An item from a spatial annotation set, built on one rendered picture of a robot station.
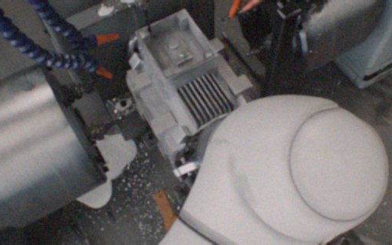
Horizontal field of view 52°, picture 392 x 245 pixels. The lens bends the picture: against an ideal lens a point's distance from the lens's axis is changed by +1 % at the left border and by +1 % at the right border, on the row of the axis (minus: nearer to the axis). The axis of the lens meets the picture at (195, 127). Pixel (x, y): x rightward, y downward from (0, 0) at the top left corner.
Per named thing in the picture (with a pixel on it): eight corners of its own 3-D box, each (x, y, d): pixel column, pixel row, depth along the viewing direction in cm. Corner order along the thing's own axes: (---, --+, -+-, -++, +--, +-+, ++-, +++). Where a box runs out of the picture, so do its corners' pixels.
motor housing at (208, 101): (134, 106, 90) (115, 53, 73) (208, 70, 93) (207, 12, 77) (176, 180, 82) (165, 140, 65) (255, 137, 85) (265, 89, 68)
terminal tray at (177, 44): (139, 56, 77) (132, 32, 71) (188, 34, 79) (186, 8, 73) (168, 103, 72) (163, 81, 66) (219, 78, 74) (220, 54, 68)
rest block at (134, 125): (115, 124, 102) (103, 99, 91) (139, 112, 103) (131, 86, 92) (125, 143, 99) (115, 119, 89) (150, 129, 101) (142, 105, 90)
